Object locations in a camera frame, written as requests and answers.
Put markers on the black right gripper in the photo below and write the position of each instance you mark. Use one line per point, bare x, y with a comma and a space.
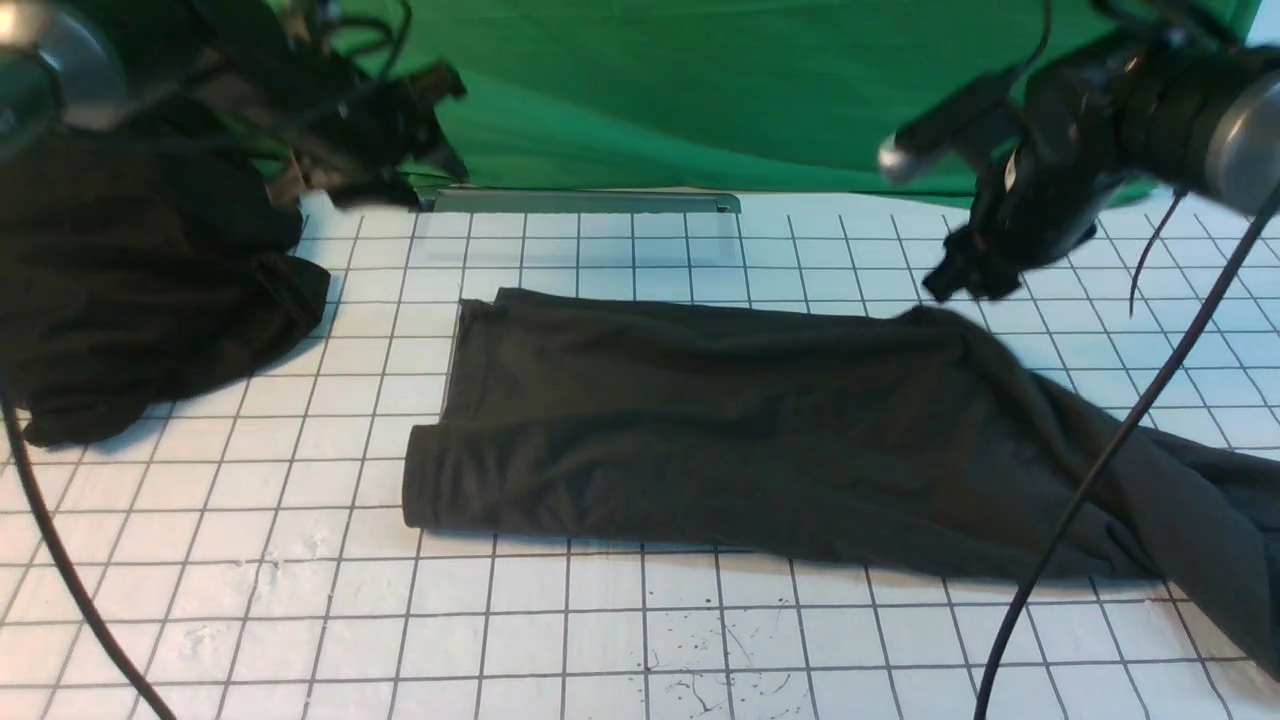
1040, 199

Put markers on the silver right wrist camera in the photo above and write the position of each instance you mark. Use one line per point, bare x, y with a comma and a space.
971, 123

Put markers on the black cloth pile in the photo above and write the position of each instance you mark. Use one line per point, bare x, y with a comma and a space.
133, 278

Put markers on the green backdrop cloth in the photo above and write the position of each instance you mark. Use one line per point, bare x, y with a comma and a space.
751, 96

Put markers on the gray long-sleeved shirt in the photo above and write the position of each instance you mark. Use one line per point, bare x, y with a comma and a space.
917, 442

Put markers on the gray metal bar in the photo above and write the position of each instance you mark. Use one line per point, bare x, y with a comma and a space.
468, 200

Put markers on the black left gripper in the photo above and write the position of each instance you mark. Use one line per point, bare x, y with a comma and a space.
355, 152

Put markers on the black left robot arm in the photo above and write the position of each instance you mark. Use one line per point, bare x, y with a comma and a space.
185, 77

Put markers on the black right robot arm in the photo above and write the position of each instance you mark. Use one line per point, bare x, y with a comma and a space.
1124, 107

